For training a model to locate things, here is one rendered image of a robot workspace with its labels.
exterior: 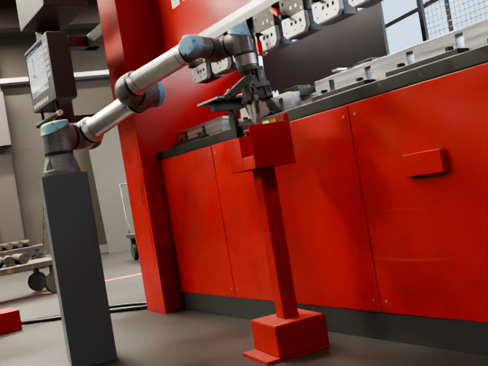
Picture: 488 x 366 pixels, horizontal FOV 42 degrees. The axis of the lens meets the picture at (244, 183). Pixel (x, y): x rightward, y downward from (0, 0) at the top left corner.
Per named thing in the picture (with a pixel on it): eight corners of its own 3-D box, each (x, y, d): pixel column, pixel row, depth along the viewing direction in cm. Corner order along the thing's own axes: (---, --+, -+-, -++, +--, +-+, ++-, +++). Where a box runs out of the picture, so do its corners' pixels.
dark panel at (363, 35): (257, 136, 386) (245, 64, 386) (260, 136, 387) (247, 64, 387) (393, 96, 290) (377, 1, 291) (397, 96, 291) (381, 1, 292)
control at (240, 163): (232, 173, 237) (224, 125, 237) (270, 168, 244) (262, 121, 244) (255, 168, 219) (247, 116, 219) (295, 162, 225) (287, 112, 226)
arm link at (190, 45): (96, 82, 243) (189, 24, 215) (118, 83, 252) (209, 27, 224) (105, 110, 241) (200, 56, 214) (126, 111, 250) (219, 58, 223)
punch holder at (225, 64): (213, 75, 314) (207, 41, 315) (227, 74, 319) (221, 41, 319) (228, 67, 302) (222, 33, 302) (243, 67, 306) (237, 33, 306)
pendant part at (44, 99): (33, 113, 378) (23, 54, 379) (54, 112, 385) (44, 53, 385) (55, 97, 341) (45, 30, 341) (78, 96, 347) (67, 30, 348)
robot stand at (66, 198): (72, 370, 254) (41, 177, 255) (67, 362, 271) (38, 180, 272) (118, 359, 260) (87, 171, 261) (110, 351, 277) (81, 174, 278)
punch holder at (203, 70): (194, 84, 331) (188, 52, 331) (208, 83, 336) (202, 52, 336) (208, 77, 319) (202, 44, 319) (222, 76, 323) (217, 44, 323)
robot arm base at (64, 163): (45, 176, 257) (41, 152, 257) (42, 179, 271) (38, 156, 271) (83, 171, 262) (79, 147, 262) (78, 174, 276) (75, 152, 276)
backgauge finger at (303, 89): (258, 102, 299) (256, 91, 299) (301, 99, 313) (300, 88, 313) (272, 97, 289) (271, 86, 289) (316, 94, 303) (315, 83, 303)
